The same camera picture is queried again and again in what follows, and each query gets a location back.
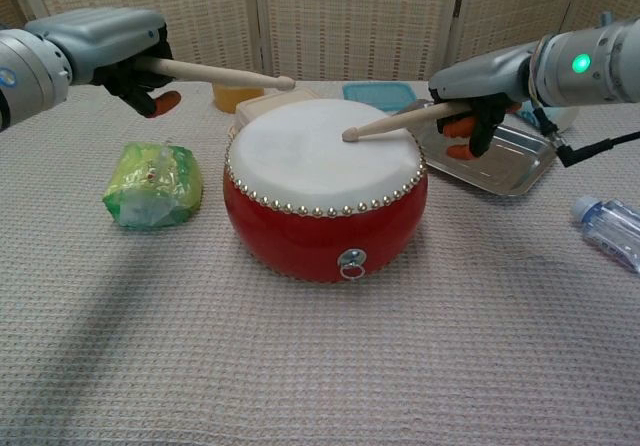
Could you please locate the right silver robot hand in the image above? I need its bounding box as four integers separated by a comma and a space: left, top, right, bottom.
428, 45, 539, 160

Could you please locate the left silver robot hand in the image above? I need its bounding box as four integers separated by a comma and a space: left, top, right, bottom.
24, 8, 182, 119

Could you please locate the wooden drumstick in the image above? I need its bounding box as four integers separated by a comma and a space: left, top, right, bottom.
341, 100, 469, 143
149, 57, 296, 91

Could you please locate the stainless steel tray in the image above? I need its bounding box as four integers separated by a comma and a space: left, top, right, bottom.
399, 98, 559, 198

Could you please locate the red drum with white skin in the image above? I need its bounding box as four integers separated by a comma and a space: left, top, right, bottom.
223, 98, 430, 284

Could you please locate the white and blue lotion bottle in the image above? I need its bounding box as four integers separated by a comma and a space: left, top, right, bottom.
517, 99, 581, 135

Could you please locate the teal plastic container lid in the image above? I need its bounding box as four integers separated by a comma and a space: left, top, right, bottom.
342, 81, 418, 114

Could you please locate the brown packing tape roll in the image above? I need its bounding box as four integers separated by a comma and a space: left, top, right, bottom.
212, 82, 262, 114

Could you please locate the woven folding screen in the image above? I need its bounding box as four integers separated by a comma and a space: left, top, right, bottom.
0, 0, 640, 83

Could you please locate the green plastic snack packet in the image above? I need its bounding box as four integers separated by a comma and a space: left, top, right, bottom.
102, 141, 206, 231

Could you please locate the beige plastic food container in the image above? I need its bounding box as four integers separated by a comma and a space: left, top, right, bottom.
235, 88, 317, 130

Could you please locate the clear plastic water bottle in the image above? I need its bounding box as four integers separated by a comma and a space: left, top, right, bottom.
572, 194, 640, 274

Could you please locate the beige woven tablecloth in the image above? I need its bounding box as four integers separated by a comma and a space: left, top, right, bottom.
0, 79, 640, 446

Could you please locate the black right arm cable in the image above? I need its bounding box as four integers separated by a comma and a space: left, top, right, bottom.
530, 80, 640, 169

